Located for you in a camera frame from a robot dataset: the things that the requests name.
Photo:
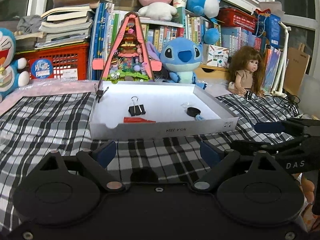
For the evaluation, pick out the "blue white plush toy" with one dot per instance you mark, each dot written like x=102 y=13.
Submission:
x=208 y=9

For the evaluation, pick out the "red plastic crate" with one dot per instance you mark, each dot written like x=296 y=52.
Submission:
x=62 y=62

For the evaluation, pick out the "person's right hand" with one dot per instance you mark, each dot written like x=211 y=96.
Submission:
x=308 y=221

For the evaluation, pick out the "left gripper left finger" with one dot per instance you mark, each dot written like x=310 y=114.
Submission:
x=93 y=164

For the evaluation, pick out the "black binder clip in box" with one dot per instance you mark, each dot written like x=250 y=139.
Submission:
x=136 y=109

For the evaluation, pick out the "white cardboard box tray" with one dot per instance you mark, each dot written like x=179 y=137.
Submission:
x=164 y=103

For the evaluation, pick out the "Doraemon plush toy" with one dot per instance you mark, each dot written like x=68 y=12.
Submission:
x=13 y=74

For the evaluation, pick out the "row of colourful books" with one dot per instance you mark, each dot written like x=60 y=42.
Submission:
x=105 y=30

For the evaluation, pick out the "light blue plastic clip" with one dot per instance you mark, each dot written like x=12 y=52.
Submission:
x=199 y=117

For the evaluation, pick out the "pink triangular miniature house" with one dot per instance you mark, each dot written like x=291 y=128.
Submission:
x=128 y=59

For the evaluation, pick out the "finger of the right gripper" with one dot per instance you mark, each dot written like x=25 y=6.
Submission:
x=293 y=127
x=248 y=147

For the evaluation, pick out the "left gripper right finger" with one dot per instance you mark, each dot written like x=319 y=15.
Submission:
x=220 y=163

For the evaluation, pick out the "white desk lamp stand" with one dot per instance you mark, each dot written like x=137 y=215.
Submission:
x=277 y=87

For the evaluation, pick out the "black binder clip on box edge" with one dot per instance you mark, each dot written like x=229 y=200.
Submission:
x=99 y=93

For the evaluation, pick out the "black white plaid cloth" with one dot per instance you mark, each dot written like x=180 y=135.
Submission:
x=34 y=126

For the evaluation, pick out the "blue Stitch plush toy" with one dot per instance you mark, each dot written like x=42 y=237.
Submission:
x=180 y=57

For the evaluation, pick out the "red plastic clip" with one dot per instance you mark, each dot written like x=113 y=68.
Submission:
x=134 y=119

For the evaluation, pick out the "white patterned paper box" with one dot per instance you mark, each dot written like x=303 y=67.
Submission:
x=215 y=56

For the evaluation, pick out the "wooden drawer box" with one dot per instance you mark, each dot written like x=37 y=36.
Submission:
x=210 y=72

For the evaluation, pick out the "black round cap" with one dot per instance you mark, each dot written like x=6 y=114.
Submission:
x=193 y=112

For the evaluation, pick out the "red basket upper right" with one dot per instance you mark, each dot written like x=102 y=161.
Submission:
x=231 y=17

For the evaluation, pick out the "stack of books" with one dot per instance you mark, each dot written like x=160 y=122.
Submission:
x=68 y=22

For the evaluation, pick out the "brown haired doll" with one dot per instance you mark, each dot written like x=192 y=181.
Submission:
x=246 y=72

